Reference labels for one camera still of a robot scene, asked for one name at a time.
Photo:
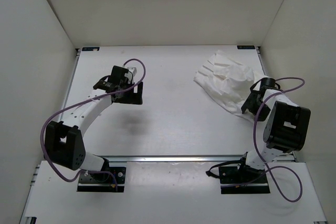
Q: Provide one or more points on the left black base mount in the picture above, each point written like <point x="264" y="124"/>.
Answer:
<point x="104" y="183"/>

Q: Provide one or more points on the white pleated skirt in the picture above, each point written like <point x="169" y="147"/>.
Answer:
<point x="227" y="82"/>

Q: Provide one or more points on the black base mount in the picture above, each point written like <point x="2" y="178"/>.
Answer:
<point x="104" y="183"/>
<point x="236" y="178"/>

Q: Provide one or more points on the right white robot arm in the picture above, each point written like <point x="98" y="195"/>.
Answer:
<point x="286" y="124"/>

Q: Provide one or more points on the left blue corner label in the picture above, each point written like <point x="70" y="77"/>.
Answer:
<point x="90" y="49"/>

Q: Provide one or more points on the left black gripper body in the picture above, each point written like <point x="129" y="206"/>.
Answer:
<point x="127" y="84"/>

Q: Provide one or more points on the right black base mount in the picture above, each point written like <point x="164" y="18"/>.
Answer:
<point x="236" y="178"/>

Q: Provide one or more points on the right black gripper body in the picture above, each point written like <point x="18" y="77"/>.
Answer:
<point x="263" y="112"/>

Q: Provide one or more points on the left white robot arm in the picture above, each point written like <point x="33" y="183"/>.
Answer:
<point x="63" y="143"/>

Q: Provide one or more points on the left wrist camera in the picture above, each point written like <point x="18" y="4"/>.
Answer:
<point x="132" y="71"/>

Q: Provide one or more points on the blue corner label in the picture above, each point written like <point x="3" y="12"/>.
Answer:
<point x="90" y="49"/>
<point x="245" y="47"/>

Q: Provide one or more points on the right blue corner label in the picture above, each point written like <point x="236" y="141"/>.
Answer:
<point x="245" y="47"/>

